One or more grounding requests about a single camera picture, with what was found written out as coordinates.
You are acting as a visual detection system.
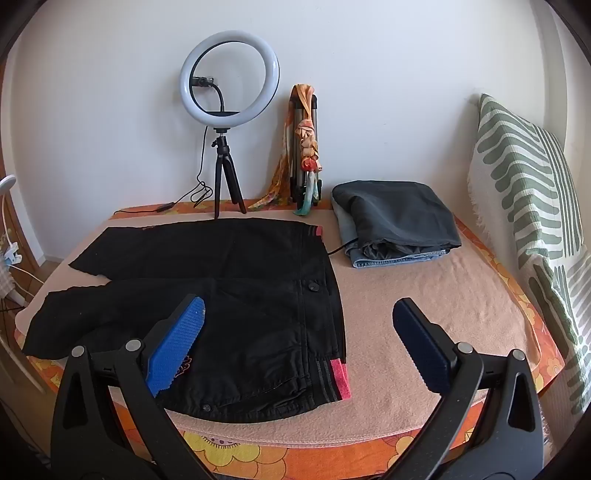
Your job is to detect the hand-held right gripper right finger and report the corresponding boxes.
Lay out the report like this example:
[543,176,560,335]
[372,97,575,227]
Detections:
[392,298,542,480]

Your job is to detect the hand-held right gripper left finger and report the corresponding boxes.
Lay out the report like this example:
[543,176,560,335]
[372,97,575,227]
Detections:
[51,295,214,480]

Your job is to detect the black pants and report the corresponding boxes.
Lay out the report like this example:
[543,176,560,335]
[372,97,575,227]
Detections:
[21,218,353,423]

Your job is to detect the dark grey folded pants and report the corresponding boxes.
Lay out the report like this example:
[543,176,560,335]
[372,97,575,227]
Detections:
[331,181,463,260]

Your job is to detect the peach blanket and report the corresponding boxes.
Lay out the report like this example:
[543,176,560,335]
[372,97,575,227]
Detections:
[14,200,542,447]

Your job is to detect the folded blue jeans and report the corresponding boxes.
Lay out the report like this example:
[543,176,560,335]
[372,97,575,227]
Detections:
[331,198,455,269]

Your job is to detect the wooden cabinet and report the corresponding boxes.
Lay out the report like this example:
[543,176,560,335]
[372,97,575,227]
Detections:
[0,152,49,398]

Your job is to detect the green striped white pillow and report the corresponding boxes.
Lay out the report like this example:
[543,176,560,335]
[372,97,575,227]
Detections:
[466,93,591,416]

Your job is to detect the orange floral scarf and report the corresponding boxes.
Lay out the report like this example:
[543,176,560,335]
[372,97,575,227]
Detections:
[248,84,324,217]

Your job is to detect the silver folded tripod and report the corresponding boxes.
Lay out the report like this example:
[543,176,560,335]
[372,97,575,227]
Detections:
[288,93,322,206]

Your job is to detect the black cord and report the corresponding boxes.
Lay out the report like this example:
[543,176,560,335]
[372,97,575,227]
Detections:
[326,235,362,256]

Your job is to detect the white cable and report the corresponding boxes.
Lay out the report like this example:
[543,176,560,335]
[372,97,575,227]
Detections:
[7,262,43,306]

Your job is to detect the black ring light cable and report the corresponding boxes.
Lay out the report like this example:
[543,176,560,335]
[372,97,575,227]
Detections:
[114,127,216,216]

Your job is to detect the white ring light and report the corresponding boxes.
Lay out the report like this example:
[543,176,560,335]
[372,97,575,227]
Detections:
[180,30,281,130]

